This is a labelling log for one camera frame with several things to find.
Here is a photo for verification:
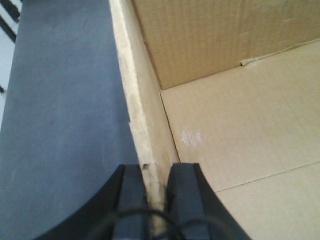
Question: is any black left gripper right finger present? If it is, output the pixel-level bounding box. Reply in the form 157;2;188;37
165;163;250;240

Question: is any brown cardboard carton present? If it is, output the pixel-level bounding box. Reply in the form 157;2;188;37
109;0;320;240

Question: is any dark grey conveyor belt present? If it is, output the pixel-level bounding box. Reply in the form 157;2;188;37
0;0;139;240

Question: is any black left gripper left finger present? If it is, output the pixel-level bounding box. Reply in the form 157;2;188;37
38;164;150;240

